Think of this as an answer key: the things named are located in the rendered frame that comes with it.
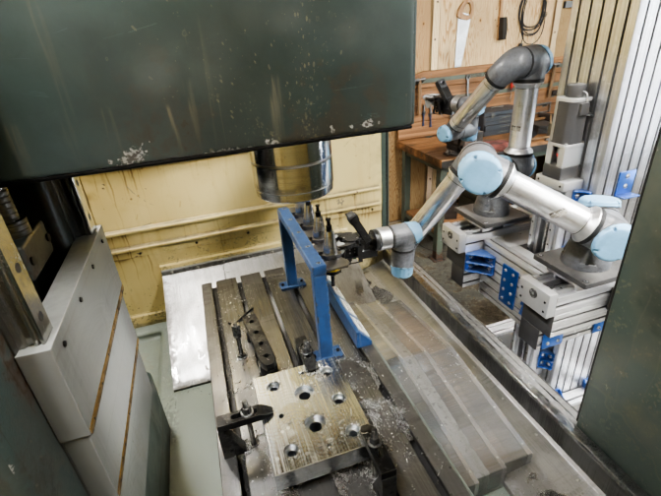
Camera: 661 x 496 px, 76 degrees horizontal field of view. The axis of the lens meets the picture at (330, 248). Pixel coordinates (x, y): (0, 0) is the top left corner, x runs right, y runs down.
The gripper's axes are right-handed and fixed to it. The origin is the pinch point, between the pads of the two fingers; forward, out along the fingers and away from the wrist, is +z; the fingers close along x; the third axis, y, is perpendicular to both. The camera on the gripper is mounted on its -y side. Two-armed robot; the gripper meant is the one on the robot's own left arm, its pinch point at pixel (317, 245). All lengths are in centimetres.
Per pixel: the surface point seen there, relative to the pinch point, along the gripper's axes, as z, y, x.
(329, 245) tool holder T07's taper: -0.2, -5.6, -12.7
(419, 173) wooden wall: -165, 62, 230
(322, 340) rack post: 5.2, 22.1, -17.6
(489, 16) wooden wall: -224, -66, 228
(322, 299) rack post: 4.3, 8.1, -17.8
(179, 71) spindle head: 30, -54, -46
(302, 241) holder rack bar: 4.8, -3.0, -1.6
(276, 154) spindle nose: 16, -39, -40
